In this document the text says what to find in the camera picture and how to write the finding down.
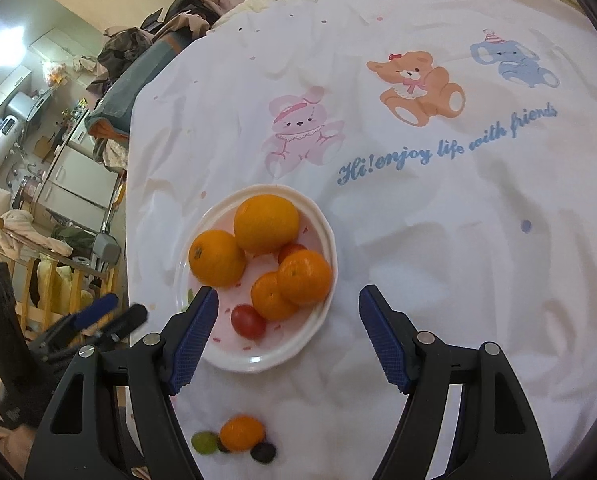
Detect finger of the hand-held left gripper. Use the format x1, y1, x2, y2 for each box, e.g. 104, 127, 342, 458
28, 293, 120, 350
85, 304, 150, 349

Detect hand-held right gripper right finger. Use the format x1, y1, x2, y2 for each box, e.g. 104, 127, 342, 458
358, 284, 552, 480

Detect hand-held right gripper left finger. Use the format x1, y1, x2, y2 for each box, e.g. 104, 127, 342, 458
24, 285, 220, 480

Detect red cherry tomato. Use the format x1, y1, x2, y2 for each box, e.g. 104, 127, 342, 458
277, 242, 309, 265
230, 305, 267, 338

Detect large orange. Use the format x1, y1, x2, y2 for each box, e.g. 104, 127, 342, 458
233, 194, 300, 256
188, 230, 246, 288

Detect small mandarin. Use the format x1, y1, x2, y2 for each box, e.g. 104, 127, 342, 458
251, 271, 299, 322
277, 250, 334, 307
220, 415, 266, 452

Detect pink dotted plate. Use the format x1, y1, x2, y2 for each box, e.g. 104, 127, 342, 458
174, 184, 338, 373

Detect green cherry tomato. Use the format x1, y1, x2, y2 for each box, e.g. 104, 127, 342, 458
191, 431, 219, 457

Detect dark grape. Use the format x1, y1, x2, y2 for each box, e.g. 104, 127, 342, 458
250, 441, 276, 464

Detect grey plastic part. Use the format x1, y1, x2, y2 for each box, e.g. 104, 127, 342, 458
93, 232, 122, 266

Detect white printed blanket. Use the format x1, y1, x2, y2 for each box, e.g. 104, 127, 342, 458
123, 0, 597, 480

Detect white cloth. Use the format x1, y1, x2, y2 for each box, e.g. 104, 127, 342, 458
0, 209, 74, 258

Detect white kitchen cabinets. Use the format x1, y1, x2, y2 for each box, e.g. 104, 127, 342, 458
33, 115, 119, 233

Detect white water heater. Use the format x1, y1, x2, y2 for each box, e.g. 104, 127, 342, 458
0, 115, 22, 173

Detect grey orange folded mat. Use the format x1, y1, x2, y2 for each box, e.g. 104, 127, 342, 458
86, 30, 194, 143

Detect pile of clothes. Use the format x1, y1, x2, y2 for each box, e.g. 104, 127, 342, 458
86, 0, 239, 96

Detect yellow wooden frame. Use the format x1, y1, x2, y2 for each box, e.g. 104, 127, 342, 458
0, 217, 119, 341

